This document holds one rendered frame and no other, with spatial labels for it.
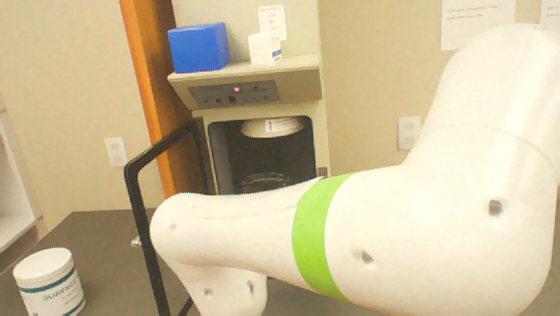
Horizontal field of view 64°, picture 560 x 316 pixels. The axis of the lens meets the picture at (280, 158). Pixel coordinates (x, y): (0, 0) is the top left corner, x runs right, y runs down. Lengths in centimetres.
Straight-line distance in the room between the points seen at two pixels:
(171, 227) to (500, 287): 43
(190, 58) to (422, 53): 79
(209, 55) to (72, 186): 107
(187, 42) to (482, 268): 78
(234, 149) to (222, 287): 67
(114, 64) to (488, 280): 147
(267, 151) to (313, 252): 99
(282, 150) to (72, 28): 82
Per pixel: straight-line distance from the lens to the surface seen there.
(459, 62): 42
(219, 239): 52
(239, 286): 68
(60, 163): 187
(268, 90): 98
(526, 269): 32
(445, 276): 30
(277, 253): 42
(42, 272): 123
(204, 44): 95
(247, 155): 131
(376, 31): 146
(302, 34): 102
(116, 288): 134
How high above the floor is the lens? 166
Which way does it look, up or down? 21 degrees down
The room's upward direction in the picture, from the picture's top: 7 degrees counter-clockwise
